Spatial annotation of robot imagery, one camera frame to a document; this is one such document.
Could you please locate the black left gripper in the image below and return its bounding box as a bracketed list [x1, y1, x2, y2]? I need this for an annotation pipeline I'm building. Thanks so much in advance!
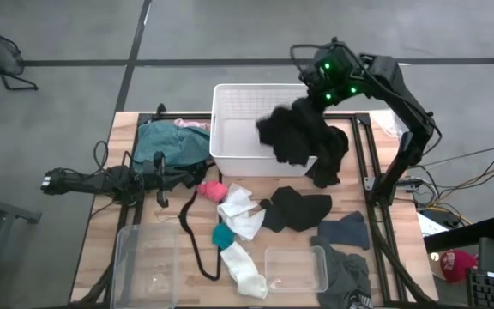
[142, 151, 208, 209]

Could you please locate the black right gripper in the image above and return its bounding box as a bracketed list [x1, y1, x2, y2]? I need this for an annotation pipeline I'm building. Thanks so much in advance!
[300, 40, 362, 108]

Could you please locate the hot pink sock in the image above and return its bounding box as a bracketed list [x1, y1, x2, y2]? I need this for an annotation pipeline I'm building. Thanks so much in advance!
[196, 179, 229, 203]

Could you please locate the teal polka dot cloth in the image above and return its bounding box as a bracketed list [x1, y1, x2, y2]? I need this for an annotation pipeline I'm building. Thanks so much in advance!
[133, 120, 212, 171]

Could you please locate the white cloth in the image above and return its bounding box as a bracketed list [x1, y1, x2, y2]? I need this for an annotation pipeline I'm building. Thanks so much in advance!
[225, 209, 268, 241]
[216, 183, 256, 218]

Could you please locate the large black garment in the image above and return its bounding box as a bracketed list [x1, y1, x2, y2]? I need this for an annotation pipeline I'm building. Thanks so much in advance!
[255, 97, 350, 189]

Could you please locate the small teal sock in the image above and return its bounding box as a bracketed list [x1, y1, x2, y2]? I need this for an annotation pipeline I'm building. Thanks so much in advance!
[211, 222, 236, 251]

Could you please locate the small black cloth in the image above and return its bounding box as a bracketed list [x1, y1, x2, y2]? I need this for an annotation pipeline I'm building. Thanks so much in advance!
[260, 197, 289, 233]

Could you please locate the white ribbed sock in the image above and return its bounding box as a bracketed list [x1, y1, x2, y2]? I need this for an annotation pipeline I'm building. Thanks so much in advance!
[220, 240, 269, 300]

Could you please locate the black knit cloth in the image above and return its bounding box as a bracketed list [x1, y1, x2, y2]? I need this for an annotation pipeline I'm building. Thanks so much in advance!
[271, 185, 333, 233]

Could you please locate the navy blue cloth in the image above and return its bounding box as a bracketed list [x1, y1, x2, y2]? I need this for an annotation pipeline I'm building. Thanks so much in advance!
[317, 210, 371, 251]

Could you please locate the dark grey printed shirt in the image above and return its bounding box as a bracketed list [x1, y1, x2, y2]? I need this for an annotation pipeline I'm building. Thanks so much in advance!
[310, 235, 375, 309]

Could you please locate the black velvet clothes hanger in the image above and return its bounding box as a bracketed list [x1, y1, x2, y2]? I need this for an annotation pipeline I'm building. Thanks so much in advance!
[178, 188, 223, 282]

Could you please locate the light pink cloth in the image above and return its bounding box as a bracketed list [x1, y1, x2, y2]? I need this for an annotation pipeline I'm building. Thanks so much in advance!
[172, 118, 211, 131]

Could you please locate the white plastic laundry basket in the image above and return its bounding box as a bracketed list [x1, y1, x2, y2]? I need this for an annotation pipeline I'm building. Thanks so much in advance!
[209, 82, 319, 178]

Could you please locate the clear plastic bag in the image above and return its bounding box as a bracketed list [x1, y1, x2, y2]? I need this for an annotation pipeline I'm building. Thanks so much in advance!
[370, 109, 407, 141]

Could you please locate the large clear plastic bin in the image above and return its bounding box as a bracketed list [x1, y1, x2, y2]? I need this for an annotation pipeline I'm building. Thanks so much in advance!
[109, 222, 182, 309]

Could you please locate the small clear plastic container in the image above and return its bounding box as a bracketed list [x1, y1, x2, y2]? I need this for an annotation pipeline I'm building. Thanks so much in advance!
[263, 245, 329, 294]

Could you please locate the white paper sheet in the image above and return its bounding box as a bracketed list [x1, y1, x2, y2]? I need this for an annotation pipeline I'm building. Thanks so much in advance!
[416, 212, 449, 238]

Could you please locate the black desk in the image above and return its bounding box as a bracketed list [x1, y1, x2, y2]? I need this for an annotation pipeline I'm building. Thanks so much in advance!
[422, 216, 494, 254]

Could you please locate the red cap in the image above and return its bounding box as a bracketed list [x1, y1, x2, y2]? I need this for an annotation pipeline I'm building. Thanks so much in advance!
[438, 249, 479, 284]

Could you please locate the black keyboard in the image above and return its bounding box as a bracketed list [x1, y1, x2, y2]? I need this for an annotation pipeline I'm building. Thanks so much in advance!
[465, 268, 494, 309]

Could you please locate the black metal table frame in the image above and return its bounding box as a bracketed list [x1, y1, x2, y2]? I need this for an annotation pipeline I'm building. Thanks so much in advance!
[69, 102, 439, 309]

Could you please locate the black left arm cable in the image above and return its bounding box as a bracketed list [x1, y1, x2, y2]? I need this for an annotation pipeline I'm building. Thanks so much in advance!
[93, 140, 111, 172]

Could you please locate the grey cable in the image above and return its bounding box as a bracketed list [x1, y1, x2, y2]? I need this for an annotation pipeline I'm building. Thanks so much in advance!
[405, 146, 494, 169]

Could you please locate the yellow cable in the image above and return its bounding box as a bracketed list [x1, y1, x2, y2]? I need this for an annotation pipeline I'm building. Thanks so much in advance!
[418, 166, 494, 227]

